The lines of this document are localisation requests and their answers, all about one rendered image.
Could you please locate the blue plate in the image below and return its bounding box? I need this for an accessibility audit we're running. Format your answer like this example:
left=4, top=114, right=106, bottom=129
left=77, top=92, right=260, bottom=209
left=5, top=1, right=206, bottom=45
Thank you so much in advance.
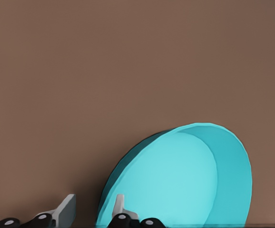
left=95, top=122, right=253, bottom=227

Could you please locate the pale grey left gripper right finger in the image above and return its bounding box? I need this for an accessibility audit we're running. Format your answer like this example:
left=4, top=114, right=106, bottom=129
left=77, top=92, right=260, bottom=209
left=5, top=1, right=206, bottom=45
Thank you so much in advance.
left=107, top=194, right=167, bottom=228

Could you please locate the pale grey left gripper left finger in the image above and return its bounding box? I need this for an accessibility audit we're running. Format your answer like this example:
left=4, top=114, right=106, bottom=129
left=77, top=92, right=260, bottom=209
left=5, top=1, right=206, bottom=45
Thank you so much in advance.
left=0, top=193, right=77, bottom=228

